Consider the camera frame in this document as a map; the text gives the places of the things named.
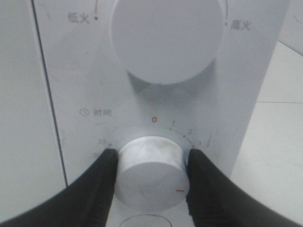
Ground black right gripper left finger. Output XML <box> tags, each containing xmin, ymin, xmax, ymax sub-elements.
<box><xmin>1</xmin><ymin>148</ymin><xmax>118</xmax><ymax>227</ymax></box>

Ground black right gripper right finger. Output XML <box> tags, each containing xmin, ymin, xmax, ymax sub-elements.
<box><xmin>186</xmin><ymin>148</ymin><xmax>299</xmax><ymax>227</ymax></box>

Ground round white door button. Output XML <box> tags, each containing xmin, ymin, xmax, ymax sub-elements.
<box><xmin>119</xmin><ymin>214</ymin><xmax>172</xmax><ymax>227</ymax></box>

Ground white microwave door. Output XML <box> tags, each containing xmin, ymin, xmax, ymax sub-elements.
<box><xmin>0</xmin><ymin>0</ymin><xmax>65</xmax><ymax>219</ymax></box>

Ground white timer knob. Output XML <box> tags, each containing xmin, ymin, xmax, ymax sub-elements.
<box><xmin>115</xmin><ymin>136</ymin><xmax>189</xmax><ymax>212</ymax></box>

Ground white microwave oven body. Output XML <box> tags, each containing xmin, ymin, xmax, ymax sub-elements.
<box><xmin>33</xmin><ymin>0</ymin><xmax>289</xmax><ymax>227</ymax></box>

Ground white upper power knob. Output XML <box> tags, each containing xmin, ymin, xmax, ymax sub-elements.
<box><xmin>111</xmin><ymin>0</ymin><xmax>224</xmax><ymax>84</ymax></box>

